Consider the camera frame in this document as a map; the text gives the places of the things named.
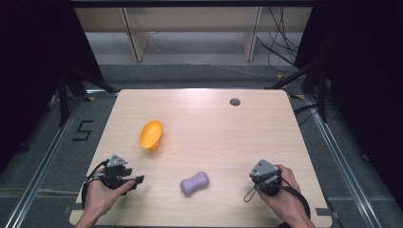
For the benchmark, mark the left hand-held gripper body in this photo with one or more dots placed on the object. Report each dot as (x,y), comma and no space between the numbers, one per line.
(111,173)

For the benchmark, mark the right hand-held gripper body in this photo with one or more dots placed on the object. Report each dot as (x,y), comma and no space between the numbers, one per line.
(265,177)

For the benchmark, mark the person's left hand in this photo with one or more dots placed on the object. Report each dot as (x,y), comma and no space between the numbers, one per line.
(100,198)

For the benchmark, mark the person's right hand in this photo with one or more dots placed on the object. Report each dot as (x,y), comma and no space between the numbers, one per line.
(286,198)

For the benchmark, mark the orange perforated soap dish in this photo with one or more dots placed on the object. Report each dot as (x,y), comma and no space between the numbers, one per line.
(150,135)

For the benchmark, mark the purple dumbbell toy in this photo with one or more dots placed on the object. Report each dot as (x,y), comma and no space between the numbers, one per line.
(194,184)

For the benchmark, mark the yellow black floor tape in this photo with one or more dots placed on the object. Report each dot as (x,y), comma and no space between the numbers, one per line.
(297,96)
(90,98)

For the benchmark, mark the black metal stand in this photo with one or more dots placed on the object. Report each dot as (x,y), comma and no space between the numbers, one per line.
(321,91)
(63,95)

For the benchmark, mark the black curtain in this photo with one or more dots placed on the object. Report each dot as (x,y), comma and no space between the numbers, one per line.
(367,79)
(31,69)

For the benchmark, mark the aluminium floor rail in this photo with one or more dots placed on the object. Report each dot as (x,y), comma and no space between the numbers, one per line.
(41,171)
(343,171)

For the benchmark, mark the grey table corner bracket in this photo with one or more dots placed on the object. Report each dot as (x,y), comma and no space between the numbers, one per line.
(328,212)

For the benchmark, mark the light wooden desk frame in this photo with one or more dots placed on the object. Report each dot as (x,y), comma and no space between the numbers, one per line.
(136,41)

